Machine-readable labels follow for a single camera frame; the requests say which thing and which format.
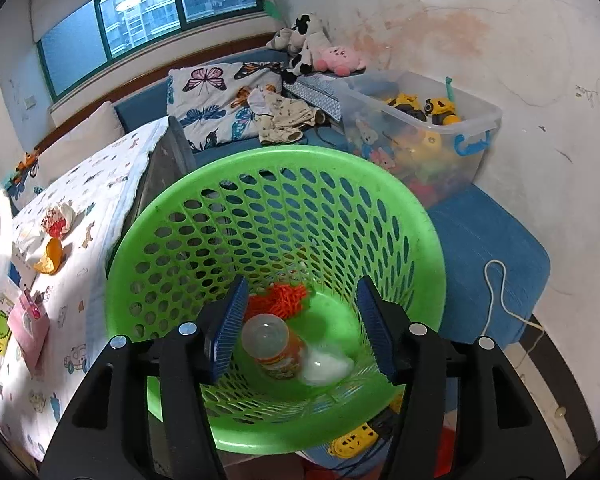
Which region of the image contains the green plastic basket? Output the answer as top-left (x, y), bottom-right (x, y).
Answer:
top-left (104, 146), bottom-right (447, 456)

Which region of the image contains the white pillow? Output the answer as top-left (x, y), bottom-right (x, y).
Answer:
top-left (35, 101), bottom-right (126, 181)

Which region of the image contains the clear plastic storage box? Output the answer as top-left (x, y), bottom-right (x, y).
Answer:
top-left (330, 71), bottom-right (503, 206)

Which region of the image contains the white plastic wrapper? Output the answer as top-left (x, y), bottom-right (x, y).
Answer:
top-left (300, 347), bottom-right (356, 386)

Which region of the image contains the pink packet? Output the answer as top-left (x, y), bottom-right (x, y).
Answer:
top-left (7, 290), bottom-right (51, 378)

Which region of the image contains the orange mesh bag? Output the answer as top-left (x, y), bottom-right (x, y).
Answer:
top-left (250, 282), bottom-right (311, 321)

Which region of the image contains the black and white plush cow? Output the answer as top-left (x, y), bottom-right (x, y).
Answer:
top-left (266, 13), bottom-right (331, 85)

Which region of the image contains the wooden window sill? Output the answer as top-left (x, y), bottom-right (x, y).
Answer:
top-left (35, 32), bottom-right (276, 151)

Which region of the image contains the black cable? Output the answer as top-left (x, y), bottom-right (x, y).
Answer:
top-left (312, 127), bottom-right (346, 150)

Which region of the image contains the yellow toy truck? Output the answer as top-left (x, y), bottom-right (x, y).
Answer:
top-left (387, 92), bottom-right (428, 121)
top-left (425, 97), bottom-right (462, 126)

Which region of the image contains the red stained tissue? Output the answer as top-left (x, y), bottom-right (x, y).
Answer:
top-left (41, 202), bottom-right (77, 237)

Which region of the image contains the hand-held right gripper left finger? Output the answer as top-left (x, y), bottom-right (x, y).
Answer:
top-left (39, 275), bottom-right (251, 480)

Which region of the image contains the red plastic object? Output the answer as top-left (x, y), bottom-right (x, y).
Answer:
top-left (432, 427), bottom-right (456, 478)

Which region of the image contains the pink plush toy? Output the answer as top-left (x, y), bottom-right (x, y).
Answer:
top-left (313, 45), bottom-right (368, 76)

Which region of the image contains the orange peel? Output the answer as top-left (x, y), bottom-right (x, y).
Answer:
top-left (33, 236), bottom-right (65, 275)

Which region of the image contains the beige printed clothing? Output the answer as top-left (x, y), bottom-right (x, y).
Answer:
top-left (247, 87), bottom-right (326, 146)

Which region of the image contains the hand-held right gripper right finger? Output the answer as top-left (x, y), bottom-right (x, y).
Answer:
top-left (356, 276), bottom-right (566, 480)

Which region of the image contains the yellow power strip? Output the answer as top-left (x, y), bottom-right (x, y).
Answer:
top-left (328, 422), bottom-right (379, 460)

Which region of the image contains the orange label plastic bottle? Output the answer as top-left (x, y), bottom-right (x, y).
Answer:
top-left (242, 313), bottom-right (308, 381)

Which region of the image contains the butterfly print pillow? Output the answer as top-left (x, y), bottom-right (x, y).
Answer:
top-left (167, 61), bottom-right (313, 153)

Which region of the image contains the green frame window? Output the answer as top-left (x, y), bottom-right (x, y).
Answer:
top-left (30, 0), bottom-right (266, 103)

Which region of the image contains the blue white patterned cloth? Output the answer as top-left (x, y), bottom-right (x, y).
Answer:
top-left (282, 74), bottom-right (343, 122)

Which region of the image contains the white cable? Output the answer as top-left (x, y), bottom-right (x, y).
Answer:
top-left (482, 260), bottom-right (548, 346)

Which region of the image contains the animal print white blanket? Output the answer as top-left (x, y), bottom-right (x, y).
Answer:
top-left (0, 116), bottom-right (181, 461)

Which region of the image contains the yellow plastic toy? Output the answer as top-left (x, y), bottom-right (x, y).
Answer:
top-left (410, 132), bottom-right (443, 161)

